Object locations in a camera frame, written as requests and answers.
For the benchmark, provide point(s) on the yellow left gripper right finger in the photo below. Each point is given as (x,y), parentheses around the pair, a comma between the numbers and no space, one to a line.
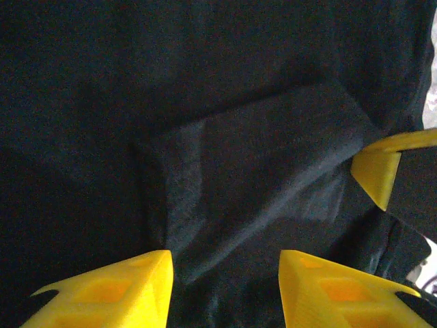
(341,297)

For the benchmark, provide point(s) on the black t-shirt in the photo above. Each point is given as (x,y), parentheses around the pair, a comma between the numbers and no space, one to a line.
(170,119)

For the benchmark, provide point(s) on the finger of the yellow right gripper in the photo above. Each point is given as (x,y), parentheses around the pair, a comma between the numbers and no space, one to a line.
(375,174)

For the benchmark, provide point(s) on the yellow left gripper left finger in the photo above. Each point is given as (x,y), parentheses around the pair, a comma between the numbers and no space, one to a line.
(112,294)

